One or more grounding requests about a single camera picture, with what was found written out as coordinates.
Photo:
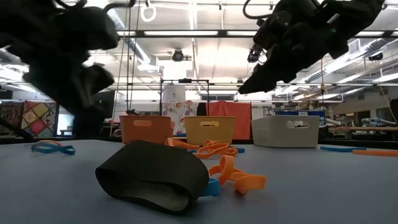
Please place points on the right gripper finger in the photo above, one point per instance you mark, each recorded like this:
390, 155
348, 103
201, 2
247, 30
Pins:
267, 79

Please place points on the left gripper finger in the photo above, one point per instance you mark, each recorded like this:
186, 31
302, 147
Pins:
88, 124

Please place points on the wide black rubber band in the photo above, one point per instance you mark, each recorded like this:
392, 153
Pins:
149, 168

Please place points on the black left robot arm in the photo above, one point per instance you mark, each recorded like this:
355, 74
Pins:
46, 21

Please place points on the black monitor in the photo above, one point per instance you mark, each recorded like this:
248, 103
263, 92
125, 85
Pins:
109, 104

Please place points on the blue bin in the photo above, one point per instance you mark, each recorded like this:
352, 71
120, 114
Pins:
286, 113

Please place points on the red cloth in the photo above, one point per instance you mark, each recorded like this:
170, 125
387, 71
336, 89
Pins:
236, 109

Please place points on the colourful patchwork quilt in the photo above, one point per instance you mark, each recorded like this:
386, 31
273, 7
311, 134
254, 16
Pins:
40, 121

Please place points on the orange plastic basket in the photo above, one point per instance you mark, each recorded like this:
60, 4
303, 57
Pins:
146, 132

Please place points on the white plastic basket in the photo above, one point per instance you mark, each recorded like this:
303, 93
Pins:
280, 137

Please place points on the yellow plastic basket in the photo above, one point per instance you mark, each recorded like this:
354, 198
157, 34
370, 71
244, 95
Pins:
211, 133

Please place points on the black ceiling speaker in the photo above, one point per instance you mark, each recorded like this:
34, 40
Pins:
376, 57

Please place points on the floral cloth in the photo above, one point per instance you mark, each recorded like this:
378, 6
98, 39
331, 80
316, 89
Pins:
178, 113

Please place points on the white cylinder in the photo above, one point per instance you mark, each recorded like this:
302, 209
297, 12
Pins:
174, 93

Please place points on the wooden bench top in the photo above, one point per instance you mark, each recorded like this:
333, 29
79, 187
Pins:
373, 128

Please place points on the grey rolled mat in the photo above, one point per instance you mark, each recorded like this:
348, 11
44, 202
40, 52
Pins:
379, 121

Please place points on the blue table mat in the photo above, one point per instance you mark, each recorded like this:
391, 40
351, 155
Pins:
311, 193

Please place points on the black rack frame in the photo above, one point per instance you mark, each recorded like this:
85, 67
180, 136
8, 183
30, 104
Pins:
185, 81

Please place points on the black ceiling camera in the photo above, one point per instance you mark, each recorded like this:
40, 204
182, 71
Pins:
178, 56

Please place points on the black aluminium table frame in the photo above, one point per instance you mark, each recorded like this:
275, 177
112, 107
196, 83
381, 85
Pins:
357, 143

